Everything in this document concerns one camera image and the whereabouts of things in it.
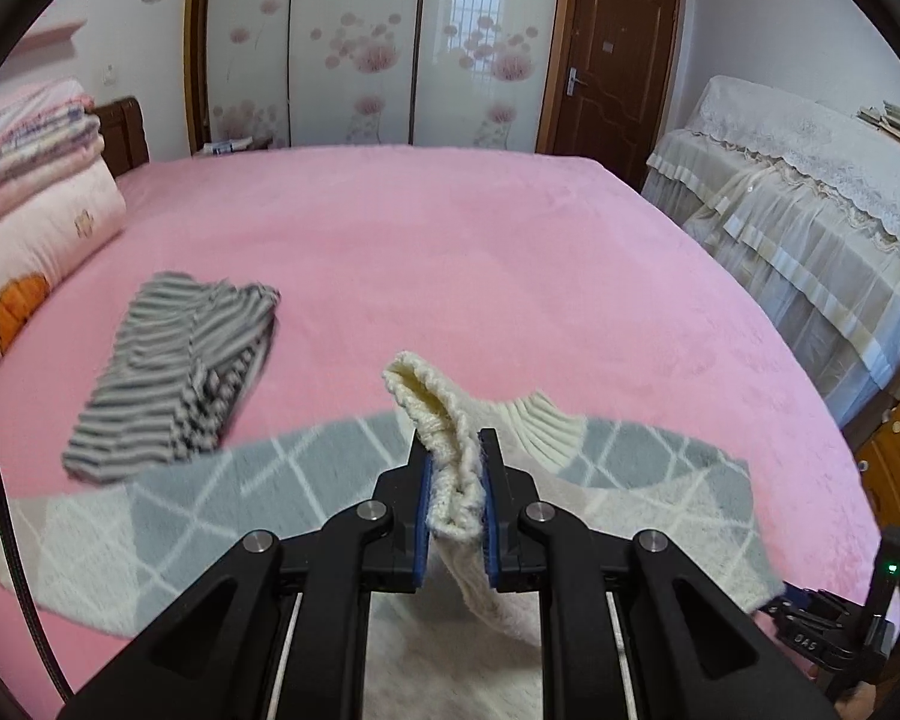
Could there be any cream grey diamond-pattern sweater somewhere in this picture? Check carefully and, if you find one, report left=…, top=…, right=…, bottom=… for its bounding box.
left=0, top=351, right=785, bottom=720

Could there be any pile of books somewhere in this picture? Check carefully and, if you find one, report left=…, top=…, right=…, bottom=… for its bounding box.
left=855, top=100, right=900, bottom=160

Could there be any brown wooden door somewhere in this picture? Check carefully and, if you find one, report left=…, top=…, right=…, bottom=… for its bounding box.
left=536, top=0, right=682, bottom=188

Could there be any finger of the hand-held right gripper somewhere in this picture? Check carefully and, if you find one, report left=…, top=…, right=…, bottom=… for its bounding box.
left=766, top=585, right=824, bottom=620

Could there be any stack of folded striped blankets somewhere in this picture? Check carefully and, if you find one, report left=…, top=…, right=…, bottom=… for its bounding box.
left=0, top=79, right=104, bottom=222

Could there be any pink bed blanket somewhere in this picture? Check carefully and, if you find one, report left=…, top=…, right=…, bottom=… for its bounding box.
left=0, top=146, right=900, bottom=720

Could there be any pink wall shelf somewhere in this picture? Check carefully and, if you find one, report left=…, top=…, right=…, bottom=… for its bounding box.
left=13, top=19, right=88, bottom=55

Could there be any lace-covered furniture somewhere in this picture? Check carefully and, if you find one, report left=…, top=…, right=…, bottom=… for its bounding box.
left=641, top=75, right=900, bottom=428

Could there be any small bedside clutter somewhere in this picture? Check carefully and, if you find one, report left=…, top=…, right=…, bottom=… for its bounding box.
left=199, top=135, right=272, bottom=158

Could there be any black cable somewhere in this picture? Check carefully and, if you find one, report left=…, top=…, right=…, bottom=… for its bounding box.
left=0, top=397, right=74, bottom=700

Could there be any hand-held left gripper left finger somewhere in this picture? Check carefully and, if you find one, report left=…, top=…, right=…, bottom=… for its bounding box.
left=56, top=431, right=432, bottom=720

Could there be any grey white striped garment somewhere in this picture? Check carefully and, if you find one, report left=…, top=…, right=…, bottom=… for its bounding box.
left=61, top=272, right=281, bottom=485

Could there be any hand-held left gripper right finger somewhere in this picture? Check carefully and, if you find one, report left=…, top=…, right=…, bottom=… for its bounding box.
left=478, top=427, right=845, bottom=720

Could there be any dark wooden headboard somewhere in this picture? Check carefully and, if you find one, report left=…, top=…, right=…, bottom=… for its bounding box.
left=92, top=96, right=151, bottom=177

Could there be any floral sliding-door wardrobe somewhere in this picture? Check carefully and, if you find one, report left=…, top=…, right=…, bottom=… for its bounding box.
left=184, top=0, right=575, bottom=155

